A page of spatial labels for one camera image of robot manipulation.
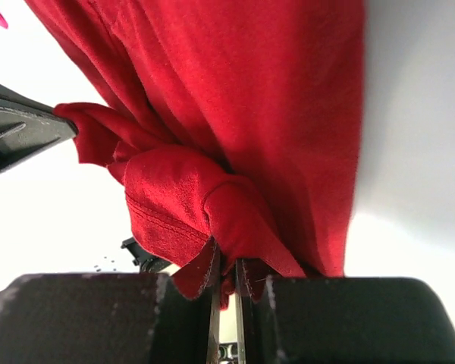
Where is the red t shirt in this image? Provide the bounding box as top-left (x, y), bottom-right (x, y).
top-left (28, 1), bottom-right (366, 299)

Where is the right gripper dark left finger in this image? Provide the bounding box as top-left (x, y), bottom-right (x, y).
top-left (0, 242), bottom-right (220, 363)

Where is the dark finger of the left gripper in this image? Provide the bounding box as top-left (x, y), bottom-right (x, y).
top-left (0, 84), bottom-right (78, 135)
top-left (0, 109), bottom-right (78, 174)

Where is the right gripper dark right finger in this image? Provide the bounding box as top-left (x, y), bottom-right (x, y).
top-left (235, 259), bottom-right (455, 363)

